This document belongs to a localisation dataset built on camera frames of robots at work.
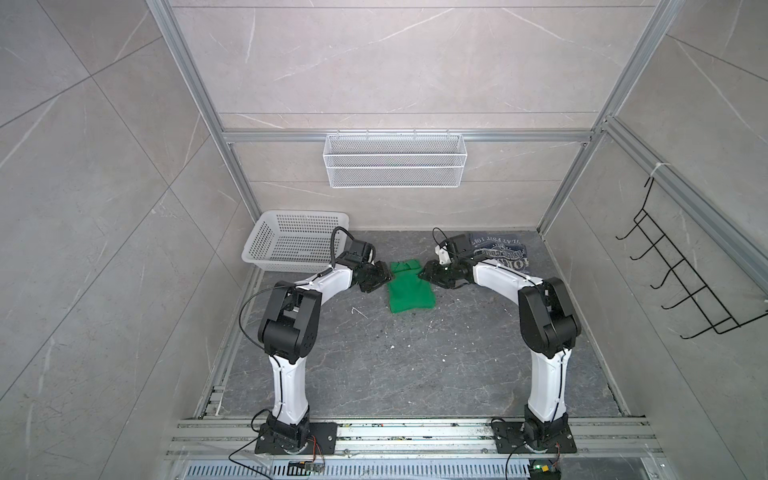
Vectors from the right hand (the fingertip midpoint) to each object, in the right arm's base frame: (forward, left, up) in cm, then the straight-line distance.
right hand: (423, 274), depth 99 cm
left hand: (0, +11, +2) cm, 11 cm away
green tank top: (-4, +5, -2) cm, 7 cm away
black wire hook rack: (-32, -55, +26) cm, 69 cm away
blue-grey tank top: (+13, -33, -4) cm, 36 cm away
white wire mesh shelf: (+31, +8, +24) cm, 40 cm away
